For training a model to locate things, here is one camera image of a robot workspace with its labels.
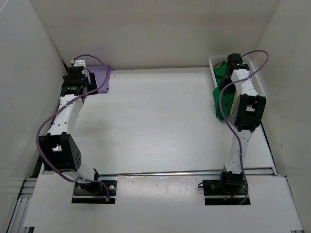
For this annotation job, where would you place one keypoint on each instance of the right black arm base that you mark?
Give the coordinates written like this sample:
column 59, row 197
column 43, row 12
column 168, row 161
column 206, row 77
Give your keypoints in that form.
column 228, row 189

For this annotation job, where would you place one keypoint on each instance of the beige t shirt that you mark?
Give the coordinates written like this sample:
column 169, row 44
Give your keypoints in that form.
column 228, row 96

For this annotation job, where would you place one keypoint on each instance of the aluminium frame rail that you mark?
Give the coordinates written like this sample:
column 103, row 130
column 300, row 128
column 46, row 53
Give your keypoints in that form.
column 44, row 144

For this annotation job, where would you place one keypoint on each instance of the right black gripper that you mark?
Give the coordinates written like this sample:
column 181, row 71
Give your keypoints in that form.
column 223, row 83

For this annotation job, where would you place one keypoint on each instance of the white plastic basket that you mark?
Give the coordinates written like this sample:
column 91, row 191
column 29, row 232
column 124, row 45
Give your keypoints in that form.
column 213, row 60

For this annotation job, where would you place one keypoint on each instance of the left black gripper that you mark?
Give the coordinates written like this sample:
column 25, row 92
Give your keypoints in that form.
column 92, row 84

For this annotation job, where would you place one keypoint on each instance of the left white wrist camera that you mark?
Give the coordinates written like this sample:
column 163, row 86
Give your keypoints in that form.
column 76, row 63

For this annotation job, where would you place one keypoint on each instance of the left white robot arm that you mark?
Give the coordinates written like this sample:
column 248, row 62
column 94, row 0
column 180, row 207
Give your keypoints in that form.
column 58, row 145

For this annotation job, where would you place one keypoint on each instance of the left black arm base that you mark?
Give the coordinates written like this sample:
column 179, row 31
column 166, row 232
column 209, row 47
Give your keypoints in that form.
column 95, row 193

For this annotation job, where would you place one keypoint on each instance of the purple t shirt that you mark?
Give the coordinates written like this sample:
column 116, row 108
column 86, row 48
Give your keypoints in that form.
column 100, row 75

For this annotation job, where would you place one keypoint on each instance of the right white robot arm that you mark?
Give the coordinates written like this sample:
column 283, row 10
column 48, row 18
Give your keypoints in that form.
column 246, row 111

